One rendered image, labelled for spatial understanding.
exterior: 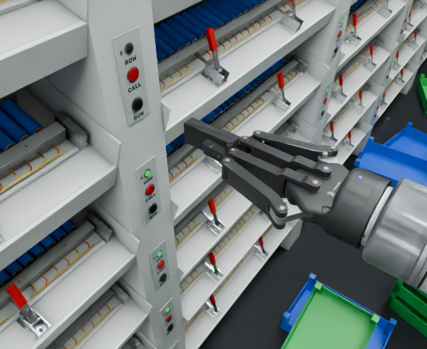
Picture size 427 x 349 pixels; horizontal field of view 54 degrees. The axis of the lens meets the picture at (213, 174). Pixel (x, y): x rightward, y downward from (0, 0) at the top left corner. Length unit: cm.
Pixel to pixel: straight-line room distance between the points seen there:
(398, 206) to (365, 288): 125
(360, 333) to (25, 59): 121
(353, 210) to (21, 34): 35
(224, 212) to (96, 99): 57
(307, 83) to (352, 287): 80
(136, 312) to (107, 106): 49
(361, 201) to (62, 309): 47
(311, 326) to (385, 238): 104
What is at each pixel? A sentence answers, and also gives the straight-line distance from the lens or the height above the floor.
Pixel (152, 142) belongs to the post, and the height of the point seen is 93.
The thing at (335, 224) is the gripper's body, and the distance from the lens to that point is 41.
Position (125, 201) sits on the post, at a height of 87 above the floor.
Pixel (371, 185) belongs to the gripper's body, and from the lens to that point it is 41.
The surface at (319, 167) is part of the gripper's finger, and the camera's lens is 44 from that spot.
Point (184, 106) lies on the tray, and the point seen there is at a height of 94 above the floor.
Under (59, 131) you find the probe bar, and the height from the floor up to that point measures 98.
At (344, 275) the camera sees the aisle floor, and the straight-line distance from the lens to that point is 165.
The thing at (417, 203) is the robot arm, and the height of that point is 105.
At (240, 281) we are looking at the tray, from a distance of 139.
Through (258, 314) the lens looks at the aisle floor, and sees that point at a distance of 150.
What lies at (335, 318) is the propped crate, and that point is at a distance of 142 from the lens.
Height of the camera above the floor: 131
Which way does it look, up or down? 43 degrees down
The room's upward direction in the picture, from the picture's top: straight up
